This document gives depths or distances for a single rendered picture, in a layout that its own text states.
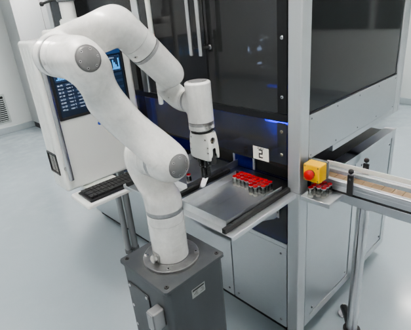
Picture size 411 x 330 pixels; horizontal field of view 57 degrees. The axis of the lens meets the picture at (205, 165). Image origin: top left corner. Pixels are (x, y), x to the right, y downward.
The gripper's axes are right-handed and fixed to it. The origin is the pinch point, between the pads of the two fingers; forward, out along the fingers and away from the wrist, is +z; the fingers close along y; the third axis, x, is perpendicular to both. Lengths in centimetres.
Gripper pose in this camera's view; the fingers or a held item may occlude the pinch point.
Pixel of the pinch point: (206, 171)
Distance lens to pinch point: 130.1
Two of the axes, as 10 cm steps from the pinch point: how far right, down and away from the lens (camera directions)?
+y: -6.9, -2.3, 6.8
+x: -7.1, 3.4, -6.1
